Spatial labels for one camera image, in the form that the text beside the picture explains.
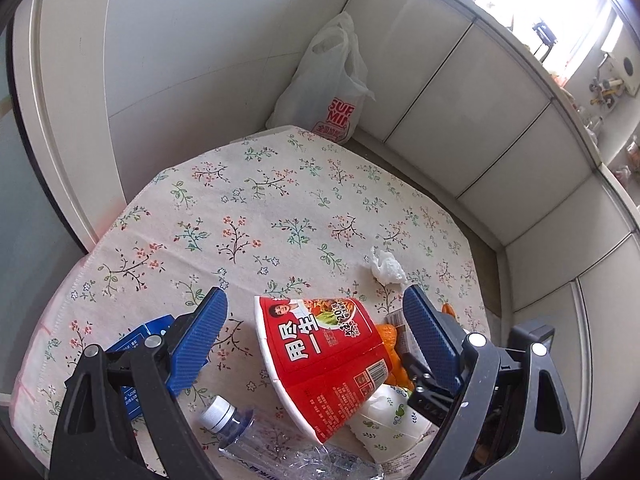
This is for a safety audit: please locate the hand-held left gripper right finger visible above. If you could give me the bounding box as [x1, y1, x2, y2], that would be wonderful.
[401, 284, 584, 480]

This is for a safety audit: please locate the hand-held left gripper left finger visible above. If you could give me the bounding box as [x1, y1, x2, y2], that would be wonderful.
[50, 286, 229, 480]

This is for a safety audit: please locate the orange snack wrapper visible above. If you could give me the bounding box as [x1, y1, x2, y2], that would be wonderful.
[376, 324, 417, 392]

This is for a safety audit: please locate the blue carton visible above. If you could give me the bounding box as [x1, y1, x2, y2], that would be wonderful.
[106, 314, 175, 422]

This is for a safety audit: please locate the white floral paper cup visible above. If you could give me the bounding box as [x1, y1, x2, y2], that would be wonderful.
[347, 384, 441, 476]

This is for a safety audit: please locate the red instant noodle cup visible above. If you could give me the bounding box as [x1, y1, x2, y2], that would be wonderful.
[254, 296, 392, 444]

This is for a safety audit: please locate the brown snack wrapper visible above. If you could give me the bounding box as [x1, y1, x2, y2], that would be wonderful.
[385, 309, 421, 356]

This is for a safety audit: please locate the crumpled white tissue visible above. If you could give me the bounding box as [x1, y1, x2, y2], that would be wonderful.
[369, 246, 408, 286]

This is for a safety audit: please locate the clear plastic bottle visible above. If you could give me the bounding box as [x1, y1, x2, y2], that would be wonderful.
[200, 395, 386, 480]

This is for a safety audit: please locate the floral tablecloth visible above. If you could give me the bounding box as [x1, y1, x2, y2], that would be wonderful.
[10, 127, 488, 480]

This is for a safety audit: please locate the white plastic bag red print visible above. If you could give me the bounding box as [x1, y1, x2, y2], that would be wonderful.
[265, 10, 376, 145]

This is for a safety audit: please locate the white box with round hole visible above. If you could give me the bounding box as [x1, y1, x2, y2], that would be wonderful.
[597, 50, 638, 106]

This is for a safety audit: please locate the black stand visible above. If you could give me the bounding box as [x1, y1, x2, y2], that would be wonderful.
[531, 20, 558, 56]

